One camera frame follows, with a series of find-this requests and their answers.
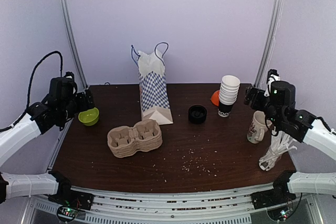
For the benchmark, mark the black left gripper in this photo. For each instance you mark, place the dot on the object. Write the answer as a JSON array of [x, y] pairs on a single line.
[[90, 103]]

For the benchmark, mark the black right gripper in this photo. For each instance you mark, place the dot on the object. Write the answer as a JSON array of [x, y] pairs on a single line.
[[252, 96]]

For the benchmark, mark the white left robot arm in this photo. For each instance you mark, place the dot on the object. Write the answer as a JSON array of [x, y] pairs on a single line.
[[28, 127]]

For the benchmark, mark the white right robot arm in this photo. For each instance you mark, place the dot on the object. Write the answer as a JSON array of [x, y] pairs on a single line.
[[312, 130]]

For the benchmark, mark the green plastic bowl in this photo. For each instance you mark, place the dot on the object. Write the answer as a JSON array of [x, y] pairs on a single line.
[[89, 117]]

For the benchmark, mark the white paper cup stack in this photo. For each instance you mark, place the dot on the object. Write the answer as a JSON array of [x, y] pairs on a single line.
[[227, 94]]

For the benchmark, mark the ceramic mug with coral print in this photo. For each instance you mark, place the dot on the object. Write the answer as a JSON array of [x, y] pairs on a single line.
[[259, 126]]

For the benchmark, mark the orange plastic bowl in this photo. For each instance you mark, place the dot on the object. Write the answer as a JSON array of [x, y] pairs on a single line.
[[215, 98]]

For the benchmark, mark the black cup lid stack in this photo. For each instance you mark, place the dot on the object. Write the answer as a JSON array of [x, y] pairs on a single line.
[[197, 114]]

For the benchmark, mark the cardboard cup carrier stack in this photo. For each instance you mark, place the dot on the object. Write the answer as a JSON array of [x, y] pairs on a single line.
[[125, 141]]

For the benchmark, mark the blue checkered paper bag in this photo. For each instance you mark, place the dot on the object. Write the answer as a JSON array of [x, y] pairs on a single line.
[[154, 99]]

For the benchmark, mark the right aluminium frame post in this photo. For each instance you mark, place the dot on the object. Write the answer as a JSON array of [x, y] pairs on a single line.
[[270, 43]]

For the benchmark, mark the aluminium frame post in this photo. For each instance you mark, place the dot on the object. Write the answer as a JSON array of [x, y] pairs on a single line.
[[72, 42], [270, 43]]

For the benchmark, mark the metal front rail base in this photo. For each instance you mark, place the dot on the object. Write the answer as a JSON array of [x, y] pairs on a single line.
[[220, 206]]

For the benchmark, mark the left aluminium frame post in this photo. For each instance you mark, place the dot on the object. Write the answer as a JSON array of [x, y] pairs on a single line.
[[72, 42]]

